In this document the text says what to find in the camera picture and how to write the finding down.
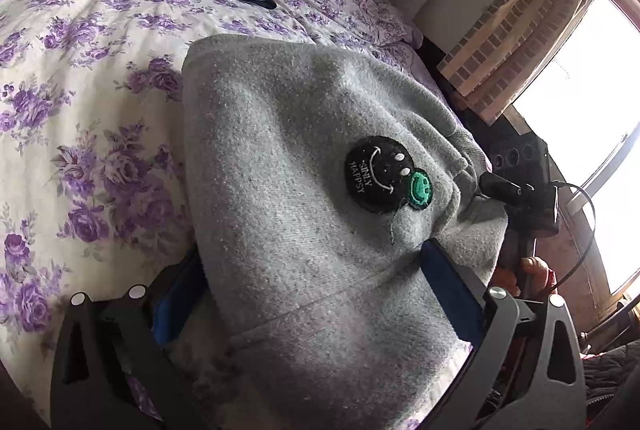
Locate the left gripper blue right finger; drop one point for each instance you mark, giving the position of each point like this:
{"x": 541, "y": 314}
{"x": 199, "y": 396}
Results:
{"x": 524, "y": 370}

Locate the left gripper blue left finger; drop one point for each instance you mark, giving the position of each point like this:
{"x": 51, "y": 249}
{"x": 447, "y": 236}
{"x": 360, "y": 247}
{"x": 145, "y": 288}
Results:
{"x": 110, "y": 367}

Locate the grey fleece sweatpants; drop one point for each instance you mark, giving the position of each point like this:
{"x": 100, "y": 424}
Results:
{"x": 314, "y": 176}

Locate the person right hand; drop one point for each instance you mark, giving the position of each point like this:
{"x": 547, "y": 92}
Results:
{"x": 534, "y": 279}

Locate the window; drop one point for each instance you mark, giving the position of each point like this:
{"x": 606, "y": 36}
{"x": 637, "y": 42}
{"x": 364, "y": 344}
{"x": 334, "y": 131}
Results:
{"x": 585, "y": 104}

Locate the beige checked curtain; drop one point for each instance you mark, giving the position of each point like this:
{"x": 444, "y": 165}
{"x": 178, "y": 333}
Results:
{"x": 502, "y": 52}

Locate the purple floral bed sheet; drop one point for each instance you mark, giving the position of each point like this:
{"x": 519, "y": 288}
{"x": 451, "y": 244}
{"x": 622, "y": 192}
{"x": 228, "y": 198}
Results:
{"x": 93, "y": 170}

